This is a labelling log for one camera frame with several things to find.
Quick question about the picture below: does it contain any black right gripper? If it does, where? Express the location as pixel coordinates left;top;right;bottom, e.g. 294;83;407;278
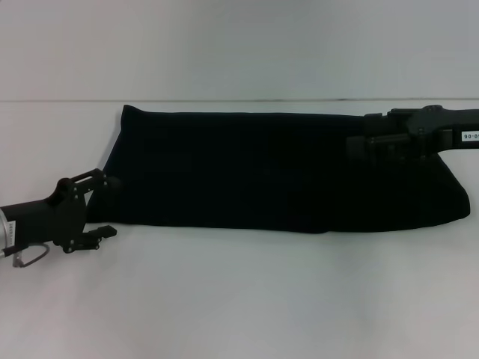
346;105;479;165

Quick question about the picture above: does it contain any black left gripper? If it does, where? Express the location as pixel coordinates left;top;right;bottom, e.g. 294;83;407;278
0;168;123;255

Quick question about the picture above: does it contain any black shirt with white print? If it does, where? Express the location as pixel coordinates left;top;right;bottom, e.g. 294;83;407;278
88;104;472;236

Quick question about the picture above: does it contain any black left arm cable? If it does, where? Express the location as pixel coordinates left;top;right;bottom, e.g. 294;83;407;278
0;242;52;269

